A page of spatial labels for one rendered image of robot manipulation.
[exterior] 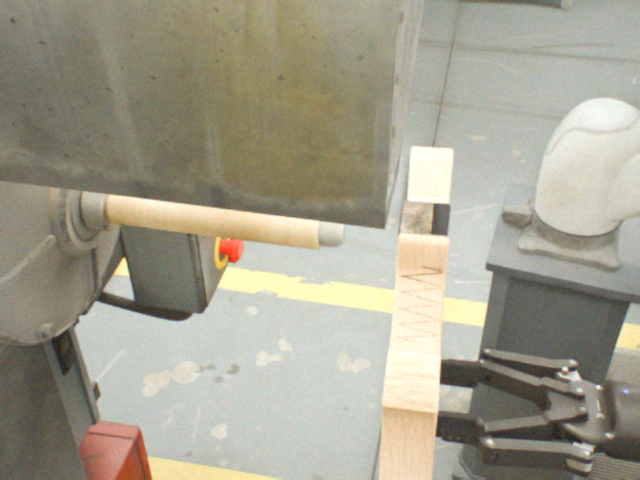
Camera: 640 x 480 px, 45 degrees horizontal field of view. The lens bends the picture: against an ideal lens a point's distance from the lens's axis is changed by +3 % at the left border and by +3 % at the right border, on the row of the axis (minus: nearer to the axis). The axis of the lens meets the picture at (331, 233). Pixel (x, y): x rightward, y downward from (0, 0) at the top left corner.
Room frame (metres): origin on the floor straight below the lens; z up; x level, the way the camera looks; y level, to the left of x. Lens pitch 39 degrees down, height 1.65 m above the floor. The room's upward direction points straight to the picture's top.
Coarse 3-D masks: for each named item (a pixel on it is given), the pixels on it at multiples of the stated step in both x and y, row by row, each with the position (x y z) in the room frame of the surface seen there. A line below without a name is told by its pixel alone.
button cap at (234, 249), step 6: (234, 240) 0.78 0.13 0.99; (240, 240) 0.79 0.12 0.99; (222, 246) 0.79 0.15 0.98; (228, 246) 0.78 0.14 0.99; (234, 246) 0.78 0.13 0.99; (240, 246) 0.79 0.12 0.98; (222, 252) 0.78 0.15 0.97; (228, 252) 0.77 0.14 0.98; (234, 252) 0.77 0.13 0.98; (240, 252) 0.78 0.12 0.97; (228, 258) 0.77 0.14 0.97; (234, 258) 0.77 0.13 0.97; (240, 258) 0.78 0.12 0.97
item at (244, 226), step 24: (120, 216) 0.51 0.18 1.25; (144, 216) 0.50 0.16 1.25; (168, 216) 0.50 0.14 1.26; (192, 216) 0.50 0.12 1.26; (216, 216) 0.49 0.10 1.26; (240, 216) 0.49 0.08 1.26; (264, 216) 0.49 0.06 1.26; (264, 240) 0.48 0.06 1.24; (288, 240) 0.48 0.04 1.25; (312, 240) 0.47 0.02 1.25
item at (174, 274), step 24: (144, 240) 0.73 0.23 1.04; (168, 240) 0.72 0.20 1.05; (192, 240) 0.72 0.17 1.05; (216, 240) 0.78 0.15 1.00; (144, 264) 0.73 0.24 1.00; (168, 264) 0.72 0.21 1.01; (192, 264) 0.72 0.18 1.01; (216, 264) 0.76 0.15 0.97; (144, 288) 0.73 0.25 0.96; (168, 288) 0.72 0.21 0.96; (192, 288) 0.72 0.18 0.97; (216, 288) 0.76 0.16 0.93; (144, 312) 0.75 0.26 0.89; (168, 312) 0.76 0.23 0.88; (192, 312) 0.72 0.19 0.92
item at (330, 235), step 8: (320, 224) 0.48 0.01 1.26; (328, 224) 0.48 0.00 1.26; (336, 224) 0.48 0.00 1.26; (320, 232) 0.48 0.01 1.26; (328, 232) 0.48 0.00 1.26; (336, 232) 0.48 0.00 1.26; (344, 232) 0.48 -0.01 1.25; (320, 240) 0.48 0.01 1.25; (328, 240) 0.47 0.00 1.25; (336, 240) 0.47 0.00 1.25; (344, 240) 0.48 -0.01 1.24
